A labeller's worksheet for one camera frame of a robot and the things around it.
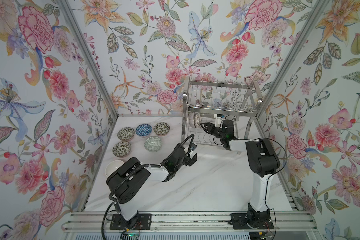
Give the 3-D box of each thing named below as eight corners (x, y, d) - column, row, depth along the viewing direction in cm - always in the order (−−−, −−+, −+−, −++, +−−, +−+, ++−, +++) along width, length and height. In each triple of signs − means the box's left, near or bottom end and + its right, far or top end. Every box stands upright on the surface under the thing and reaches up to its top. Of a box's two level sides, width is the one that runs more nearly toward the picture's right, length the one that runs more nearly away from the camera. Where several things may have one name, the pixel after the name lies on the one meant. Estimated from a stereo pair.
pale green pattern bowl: (144, 152, 100) (143, 149, 97) (146, 139, 107) (145, 136, 104) (160, 152, 100) (160, 149, 97) (162, 139, 107) (161, 136, 104)
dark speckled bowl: (153, 136, 109) (152, 133, 106) (155, 125, 116) (154, 122, 113) (169, 136, 109) (169, 133, 106) (170, 125, 116) (170, 122, 113)
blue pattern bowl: (135, 137, 108) (134, 134, 106) (137, 126, 115) (136, 123, 112) (151, 137, 108) (150, 134, 106) (152, 126, 115) (152, 123, 112)
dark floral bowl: (111, 153, 100) (109, 150, 97) (121, 142, 106) (119, 139, 103) (124, 159, 97) (122, 156, 94) (133, 147, 103) (131, 144, 100)
